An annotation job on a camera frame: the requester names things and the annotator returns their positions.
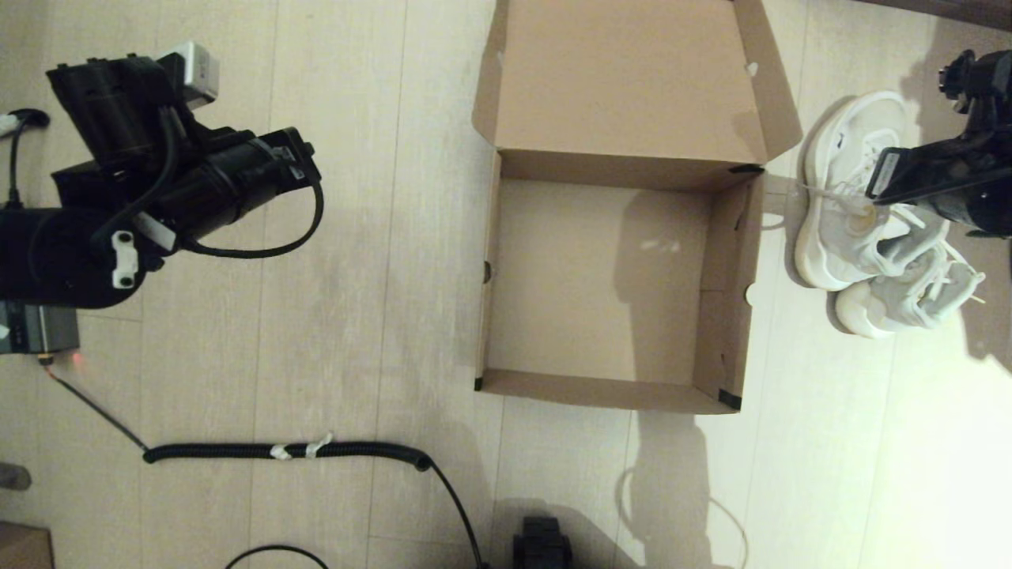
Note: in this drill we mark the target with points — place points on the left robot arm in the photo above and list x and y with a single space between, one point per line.
55 253

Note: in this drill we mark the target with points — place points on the brown cardboard shoe box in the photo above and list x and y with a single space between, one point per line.
601 276

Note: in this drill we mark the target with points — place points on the small brown cardboard carton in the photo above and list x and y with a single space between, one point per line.
24 549

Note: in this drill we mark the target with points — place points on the grey power adapter box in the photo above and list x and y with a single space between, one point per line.
35 332

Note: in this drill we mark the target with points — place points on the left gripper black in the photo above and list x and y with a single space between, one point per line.
237 186

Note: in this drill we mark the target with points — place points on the small grey floor object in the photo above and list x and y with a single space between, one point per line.
14 477

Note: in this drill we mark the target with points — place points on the white socket plug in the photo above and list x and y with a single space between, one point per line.
8 125

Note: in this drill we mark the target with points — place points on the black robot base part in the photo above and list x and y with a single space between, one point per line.
541 545

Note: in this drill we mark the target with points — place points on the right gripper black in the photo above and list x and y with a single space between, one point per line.
949 178

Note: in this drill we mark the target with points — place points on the white mesh sneaker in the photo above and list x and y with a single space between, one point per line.
901 304

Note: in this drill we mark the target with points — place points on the white sneaker yellow insole logo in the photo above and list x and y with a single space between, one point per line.
834 237

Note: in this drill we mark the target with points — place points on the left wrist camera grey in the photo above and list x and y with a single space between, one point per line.
196 73

